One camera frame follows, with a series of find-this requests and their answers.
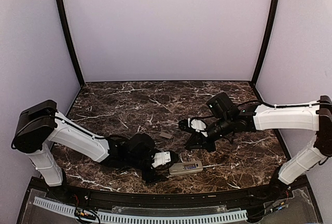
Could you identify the left black frame post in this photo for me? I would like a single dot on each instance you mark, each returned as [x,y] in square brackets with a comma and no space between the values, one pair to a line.
[69,42]

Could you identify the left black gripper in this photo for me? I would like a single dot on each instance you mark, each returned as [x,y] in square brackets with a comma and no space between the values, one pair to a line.
[152,178]

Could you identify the white slotted cable duct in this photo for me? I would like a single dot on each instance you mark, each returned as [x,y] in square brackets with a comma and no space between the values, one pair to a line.
[144,215]

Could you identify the grey remote control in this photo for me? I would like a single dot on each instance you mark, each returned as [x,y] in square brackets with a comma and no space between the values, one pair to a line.
[177,168]

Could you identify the grey battery cover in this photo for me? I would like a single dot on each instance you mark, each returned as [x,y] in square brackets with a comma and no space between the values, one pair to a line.
[166,135]

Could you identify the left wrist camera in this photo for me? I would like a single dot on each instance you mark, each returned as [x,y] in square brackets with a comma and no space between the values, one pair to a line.
[164,160]

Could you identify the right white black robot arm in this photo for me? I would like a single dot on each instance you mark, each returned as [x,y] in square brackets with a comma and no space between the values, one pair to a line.
[254,115]

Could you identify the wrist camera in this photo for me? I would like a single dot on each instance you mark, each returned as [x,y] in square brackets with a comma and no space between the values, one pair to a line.
[164,160]
[192,125]

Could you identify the black front rail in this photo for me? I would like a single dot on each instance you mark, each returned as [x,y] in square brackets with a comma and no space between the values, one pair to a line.
[241,198]

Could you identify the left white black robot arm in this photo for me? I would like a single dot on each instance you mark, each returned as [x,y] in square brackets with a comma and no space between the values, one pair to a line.
[43,122]

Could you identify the black frame post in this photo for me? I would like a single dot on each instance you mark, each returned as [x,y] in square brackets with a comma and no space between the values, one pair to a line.
[69,42]
[265,42]

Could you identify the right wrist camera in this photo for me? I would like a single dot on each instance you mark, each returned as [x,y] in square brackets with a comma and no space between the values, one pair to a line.
[192,125]

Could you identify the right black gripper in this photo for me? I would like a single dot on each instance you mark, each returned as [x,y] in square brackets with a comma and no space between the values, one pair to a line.
[198,138]

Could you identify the right black frame post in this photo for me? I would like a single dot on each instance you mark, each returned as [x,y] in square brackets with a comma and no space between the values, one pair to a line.
[265,42]

